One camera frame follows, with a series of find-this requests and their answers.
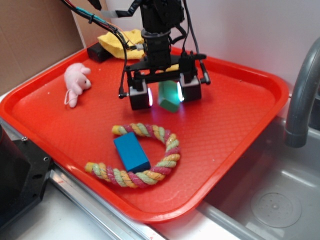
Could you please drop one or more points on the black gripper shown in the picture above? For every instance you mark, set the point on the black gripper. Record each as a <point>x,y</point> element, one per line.
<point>157,50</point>

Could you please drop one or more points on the green wooden block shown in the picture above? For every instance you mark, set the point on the green wooden block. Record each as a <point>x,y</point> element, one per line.
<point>168,97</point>

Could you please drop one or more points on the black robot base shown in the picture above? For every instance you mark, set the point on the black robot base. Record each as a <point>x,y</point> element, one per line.
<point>24,172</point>

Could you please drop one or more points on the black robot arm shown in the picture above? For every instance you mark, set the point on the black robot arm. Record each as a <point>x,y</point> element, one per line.
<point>159,16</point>

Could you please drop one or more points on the blue wooden block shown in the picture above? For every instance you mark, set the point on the blue wooden block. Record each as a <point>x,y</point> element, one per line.
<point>131,153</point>

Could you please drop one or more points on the black block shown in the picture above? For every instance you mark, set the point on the black block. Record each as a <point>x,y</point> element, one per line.
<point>97,53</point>

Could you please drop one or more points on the yellow sponge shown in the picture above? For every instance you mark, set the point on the yellow sponge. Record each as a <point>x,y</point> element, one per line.
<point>172,68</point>

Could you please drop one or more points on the yellow cloth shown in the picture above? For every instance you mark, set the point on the yellow cloth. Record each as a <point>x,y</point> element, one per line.
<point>113,45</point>

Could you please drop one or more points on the red plastic tray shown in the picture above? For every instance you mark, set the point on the red plastic tray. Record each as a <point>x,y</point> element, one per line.
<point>213,132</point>

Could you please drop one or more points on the pink plush toy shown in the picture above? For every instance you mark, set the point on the pink plush toy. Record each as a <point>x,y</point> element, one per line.
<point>76,80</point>

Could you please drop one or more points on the grey faucet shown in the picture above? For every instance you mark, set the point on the grey faucet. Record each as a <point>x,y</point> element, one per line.
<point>304,108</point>

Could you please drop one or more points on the brown cardboard panel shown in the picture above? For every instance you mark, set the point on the brown cardboard panel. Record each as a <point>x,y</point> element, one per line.
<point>36,34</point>

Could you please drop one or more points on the grey sink basin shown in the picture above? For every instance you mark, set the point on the grey sink basin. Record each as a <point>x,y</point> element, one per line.
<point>225,213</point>

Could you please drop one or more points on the sink drain cover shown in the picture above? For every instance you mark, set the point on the sink drain cover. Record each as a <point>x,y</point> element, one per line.
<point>275,208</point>

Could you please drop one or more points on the multicolour rope ring toy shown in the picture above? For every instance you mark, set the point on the multicolour rope ring toy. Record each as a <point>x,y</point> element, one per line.
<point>142,178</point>

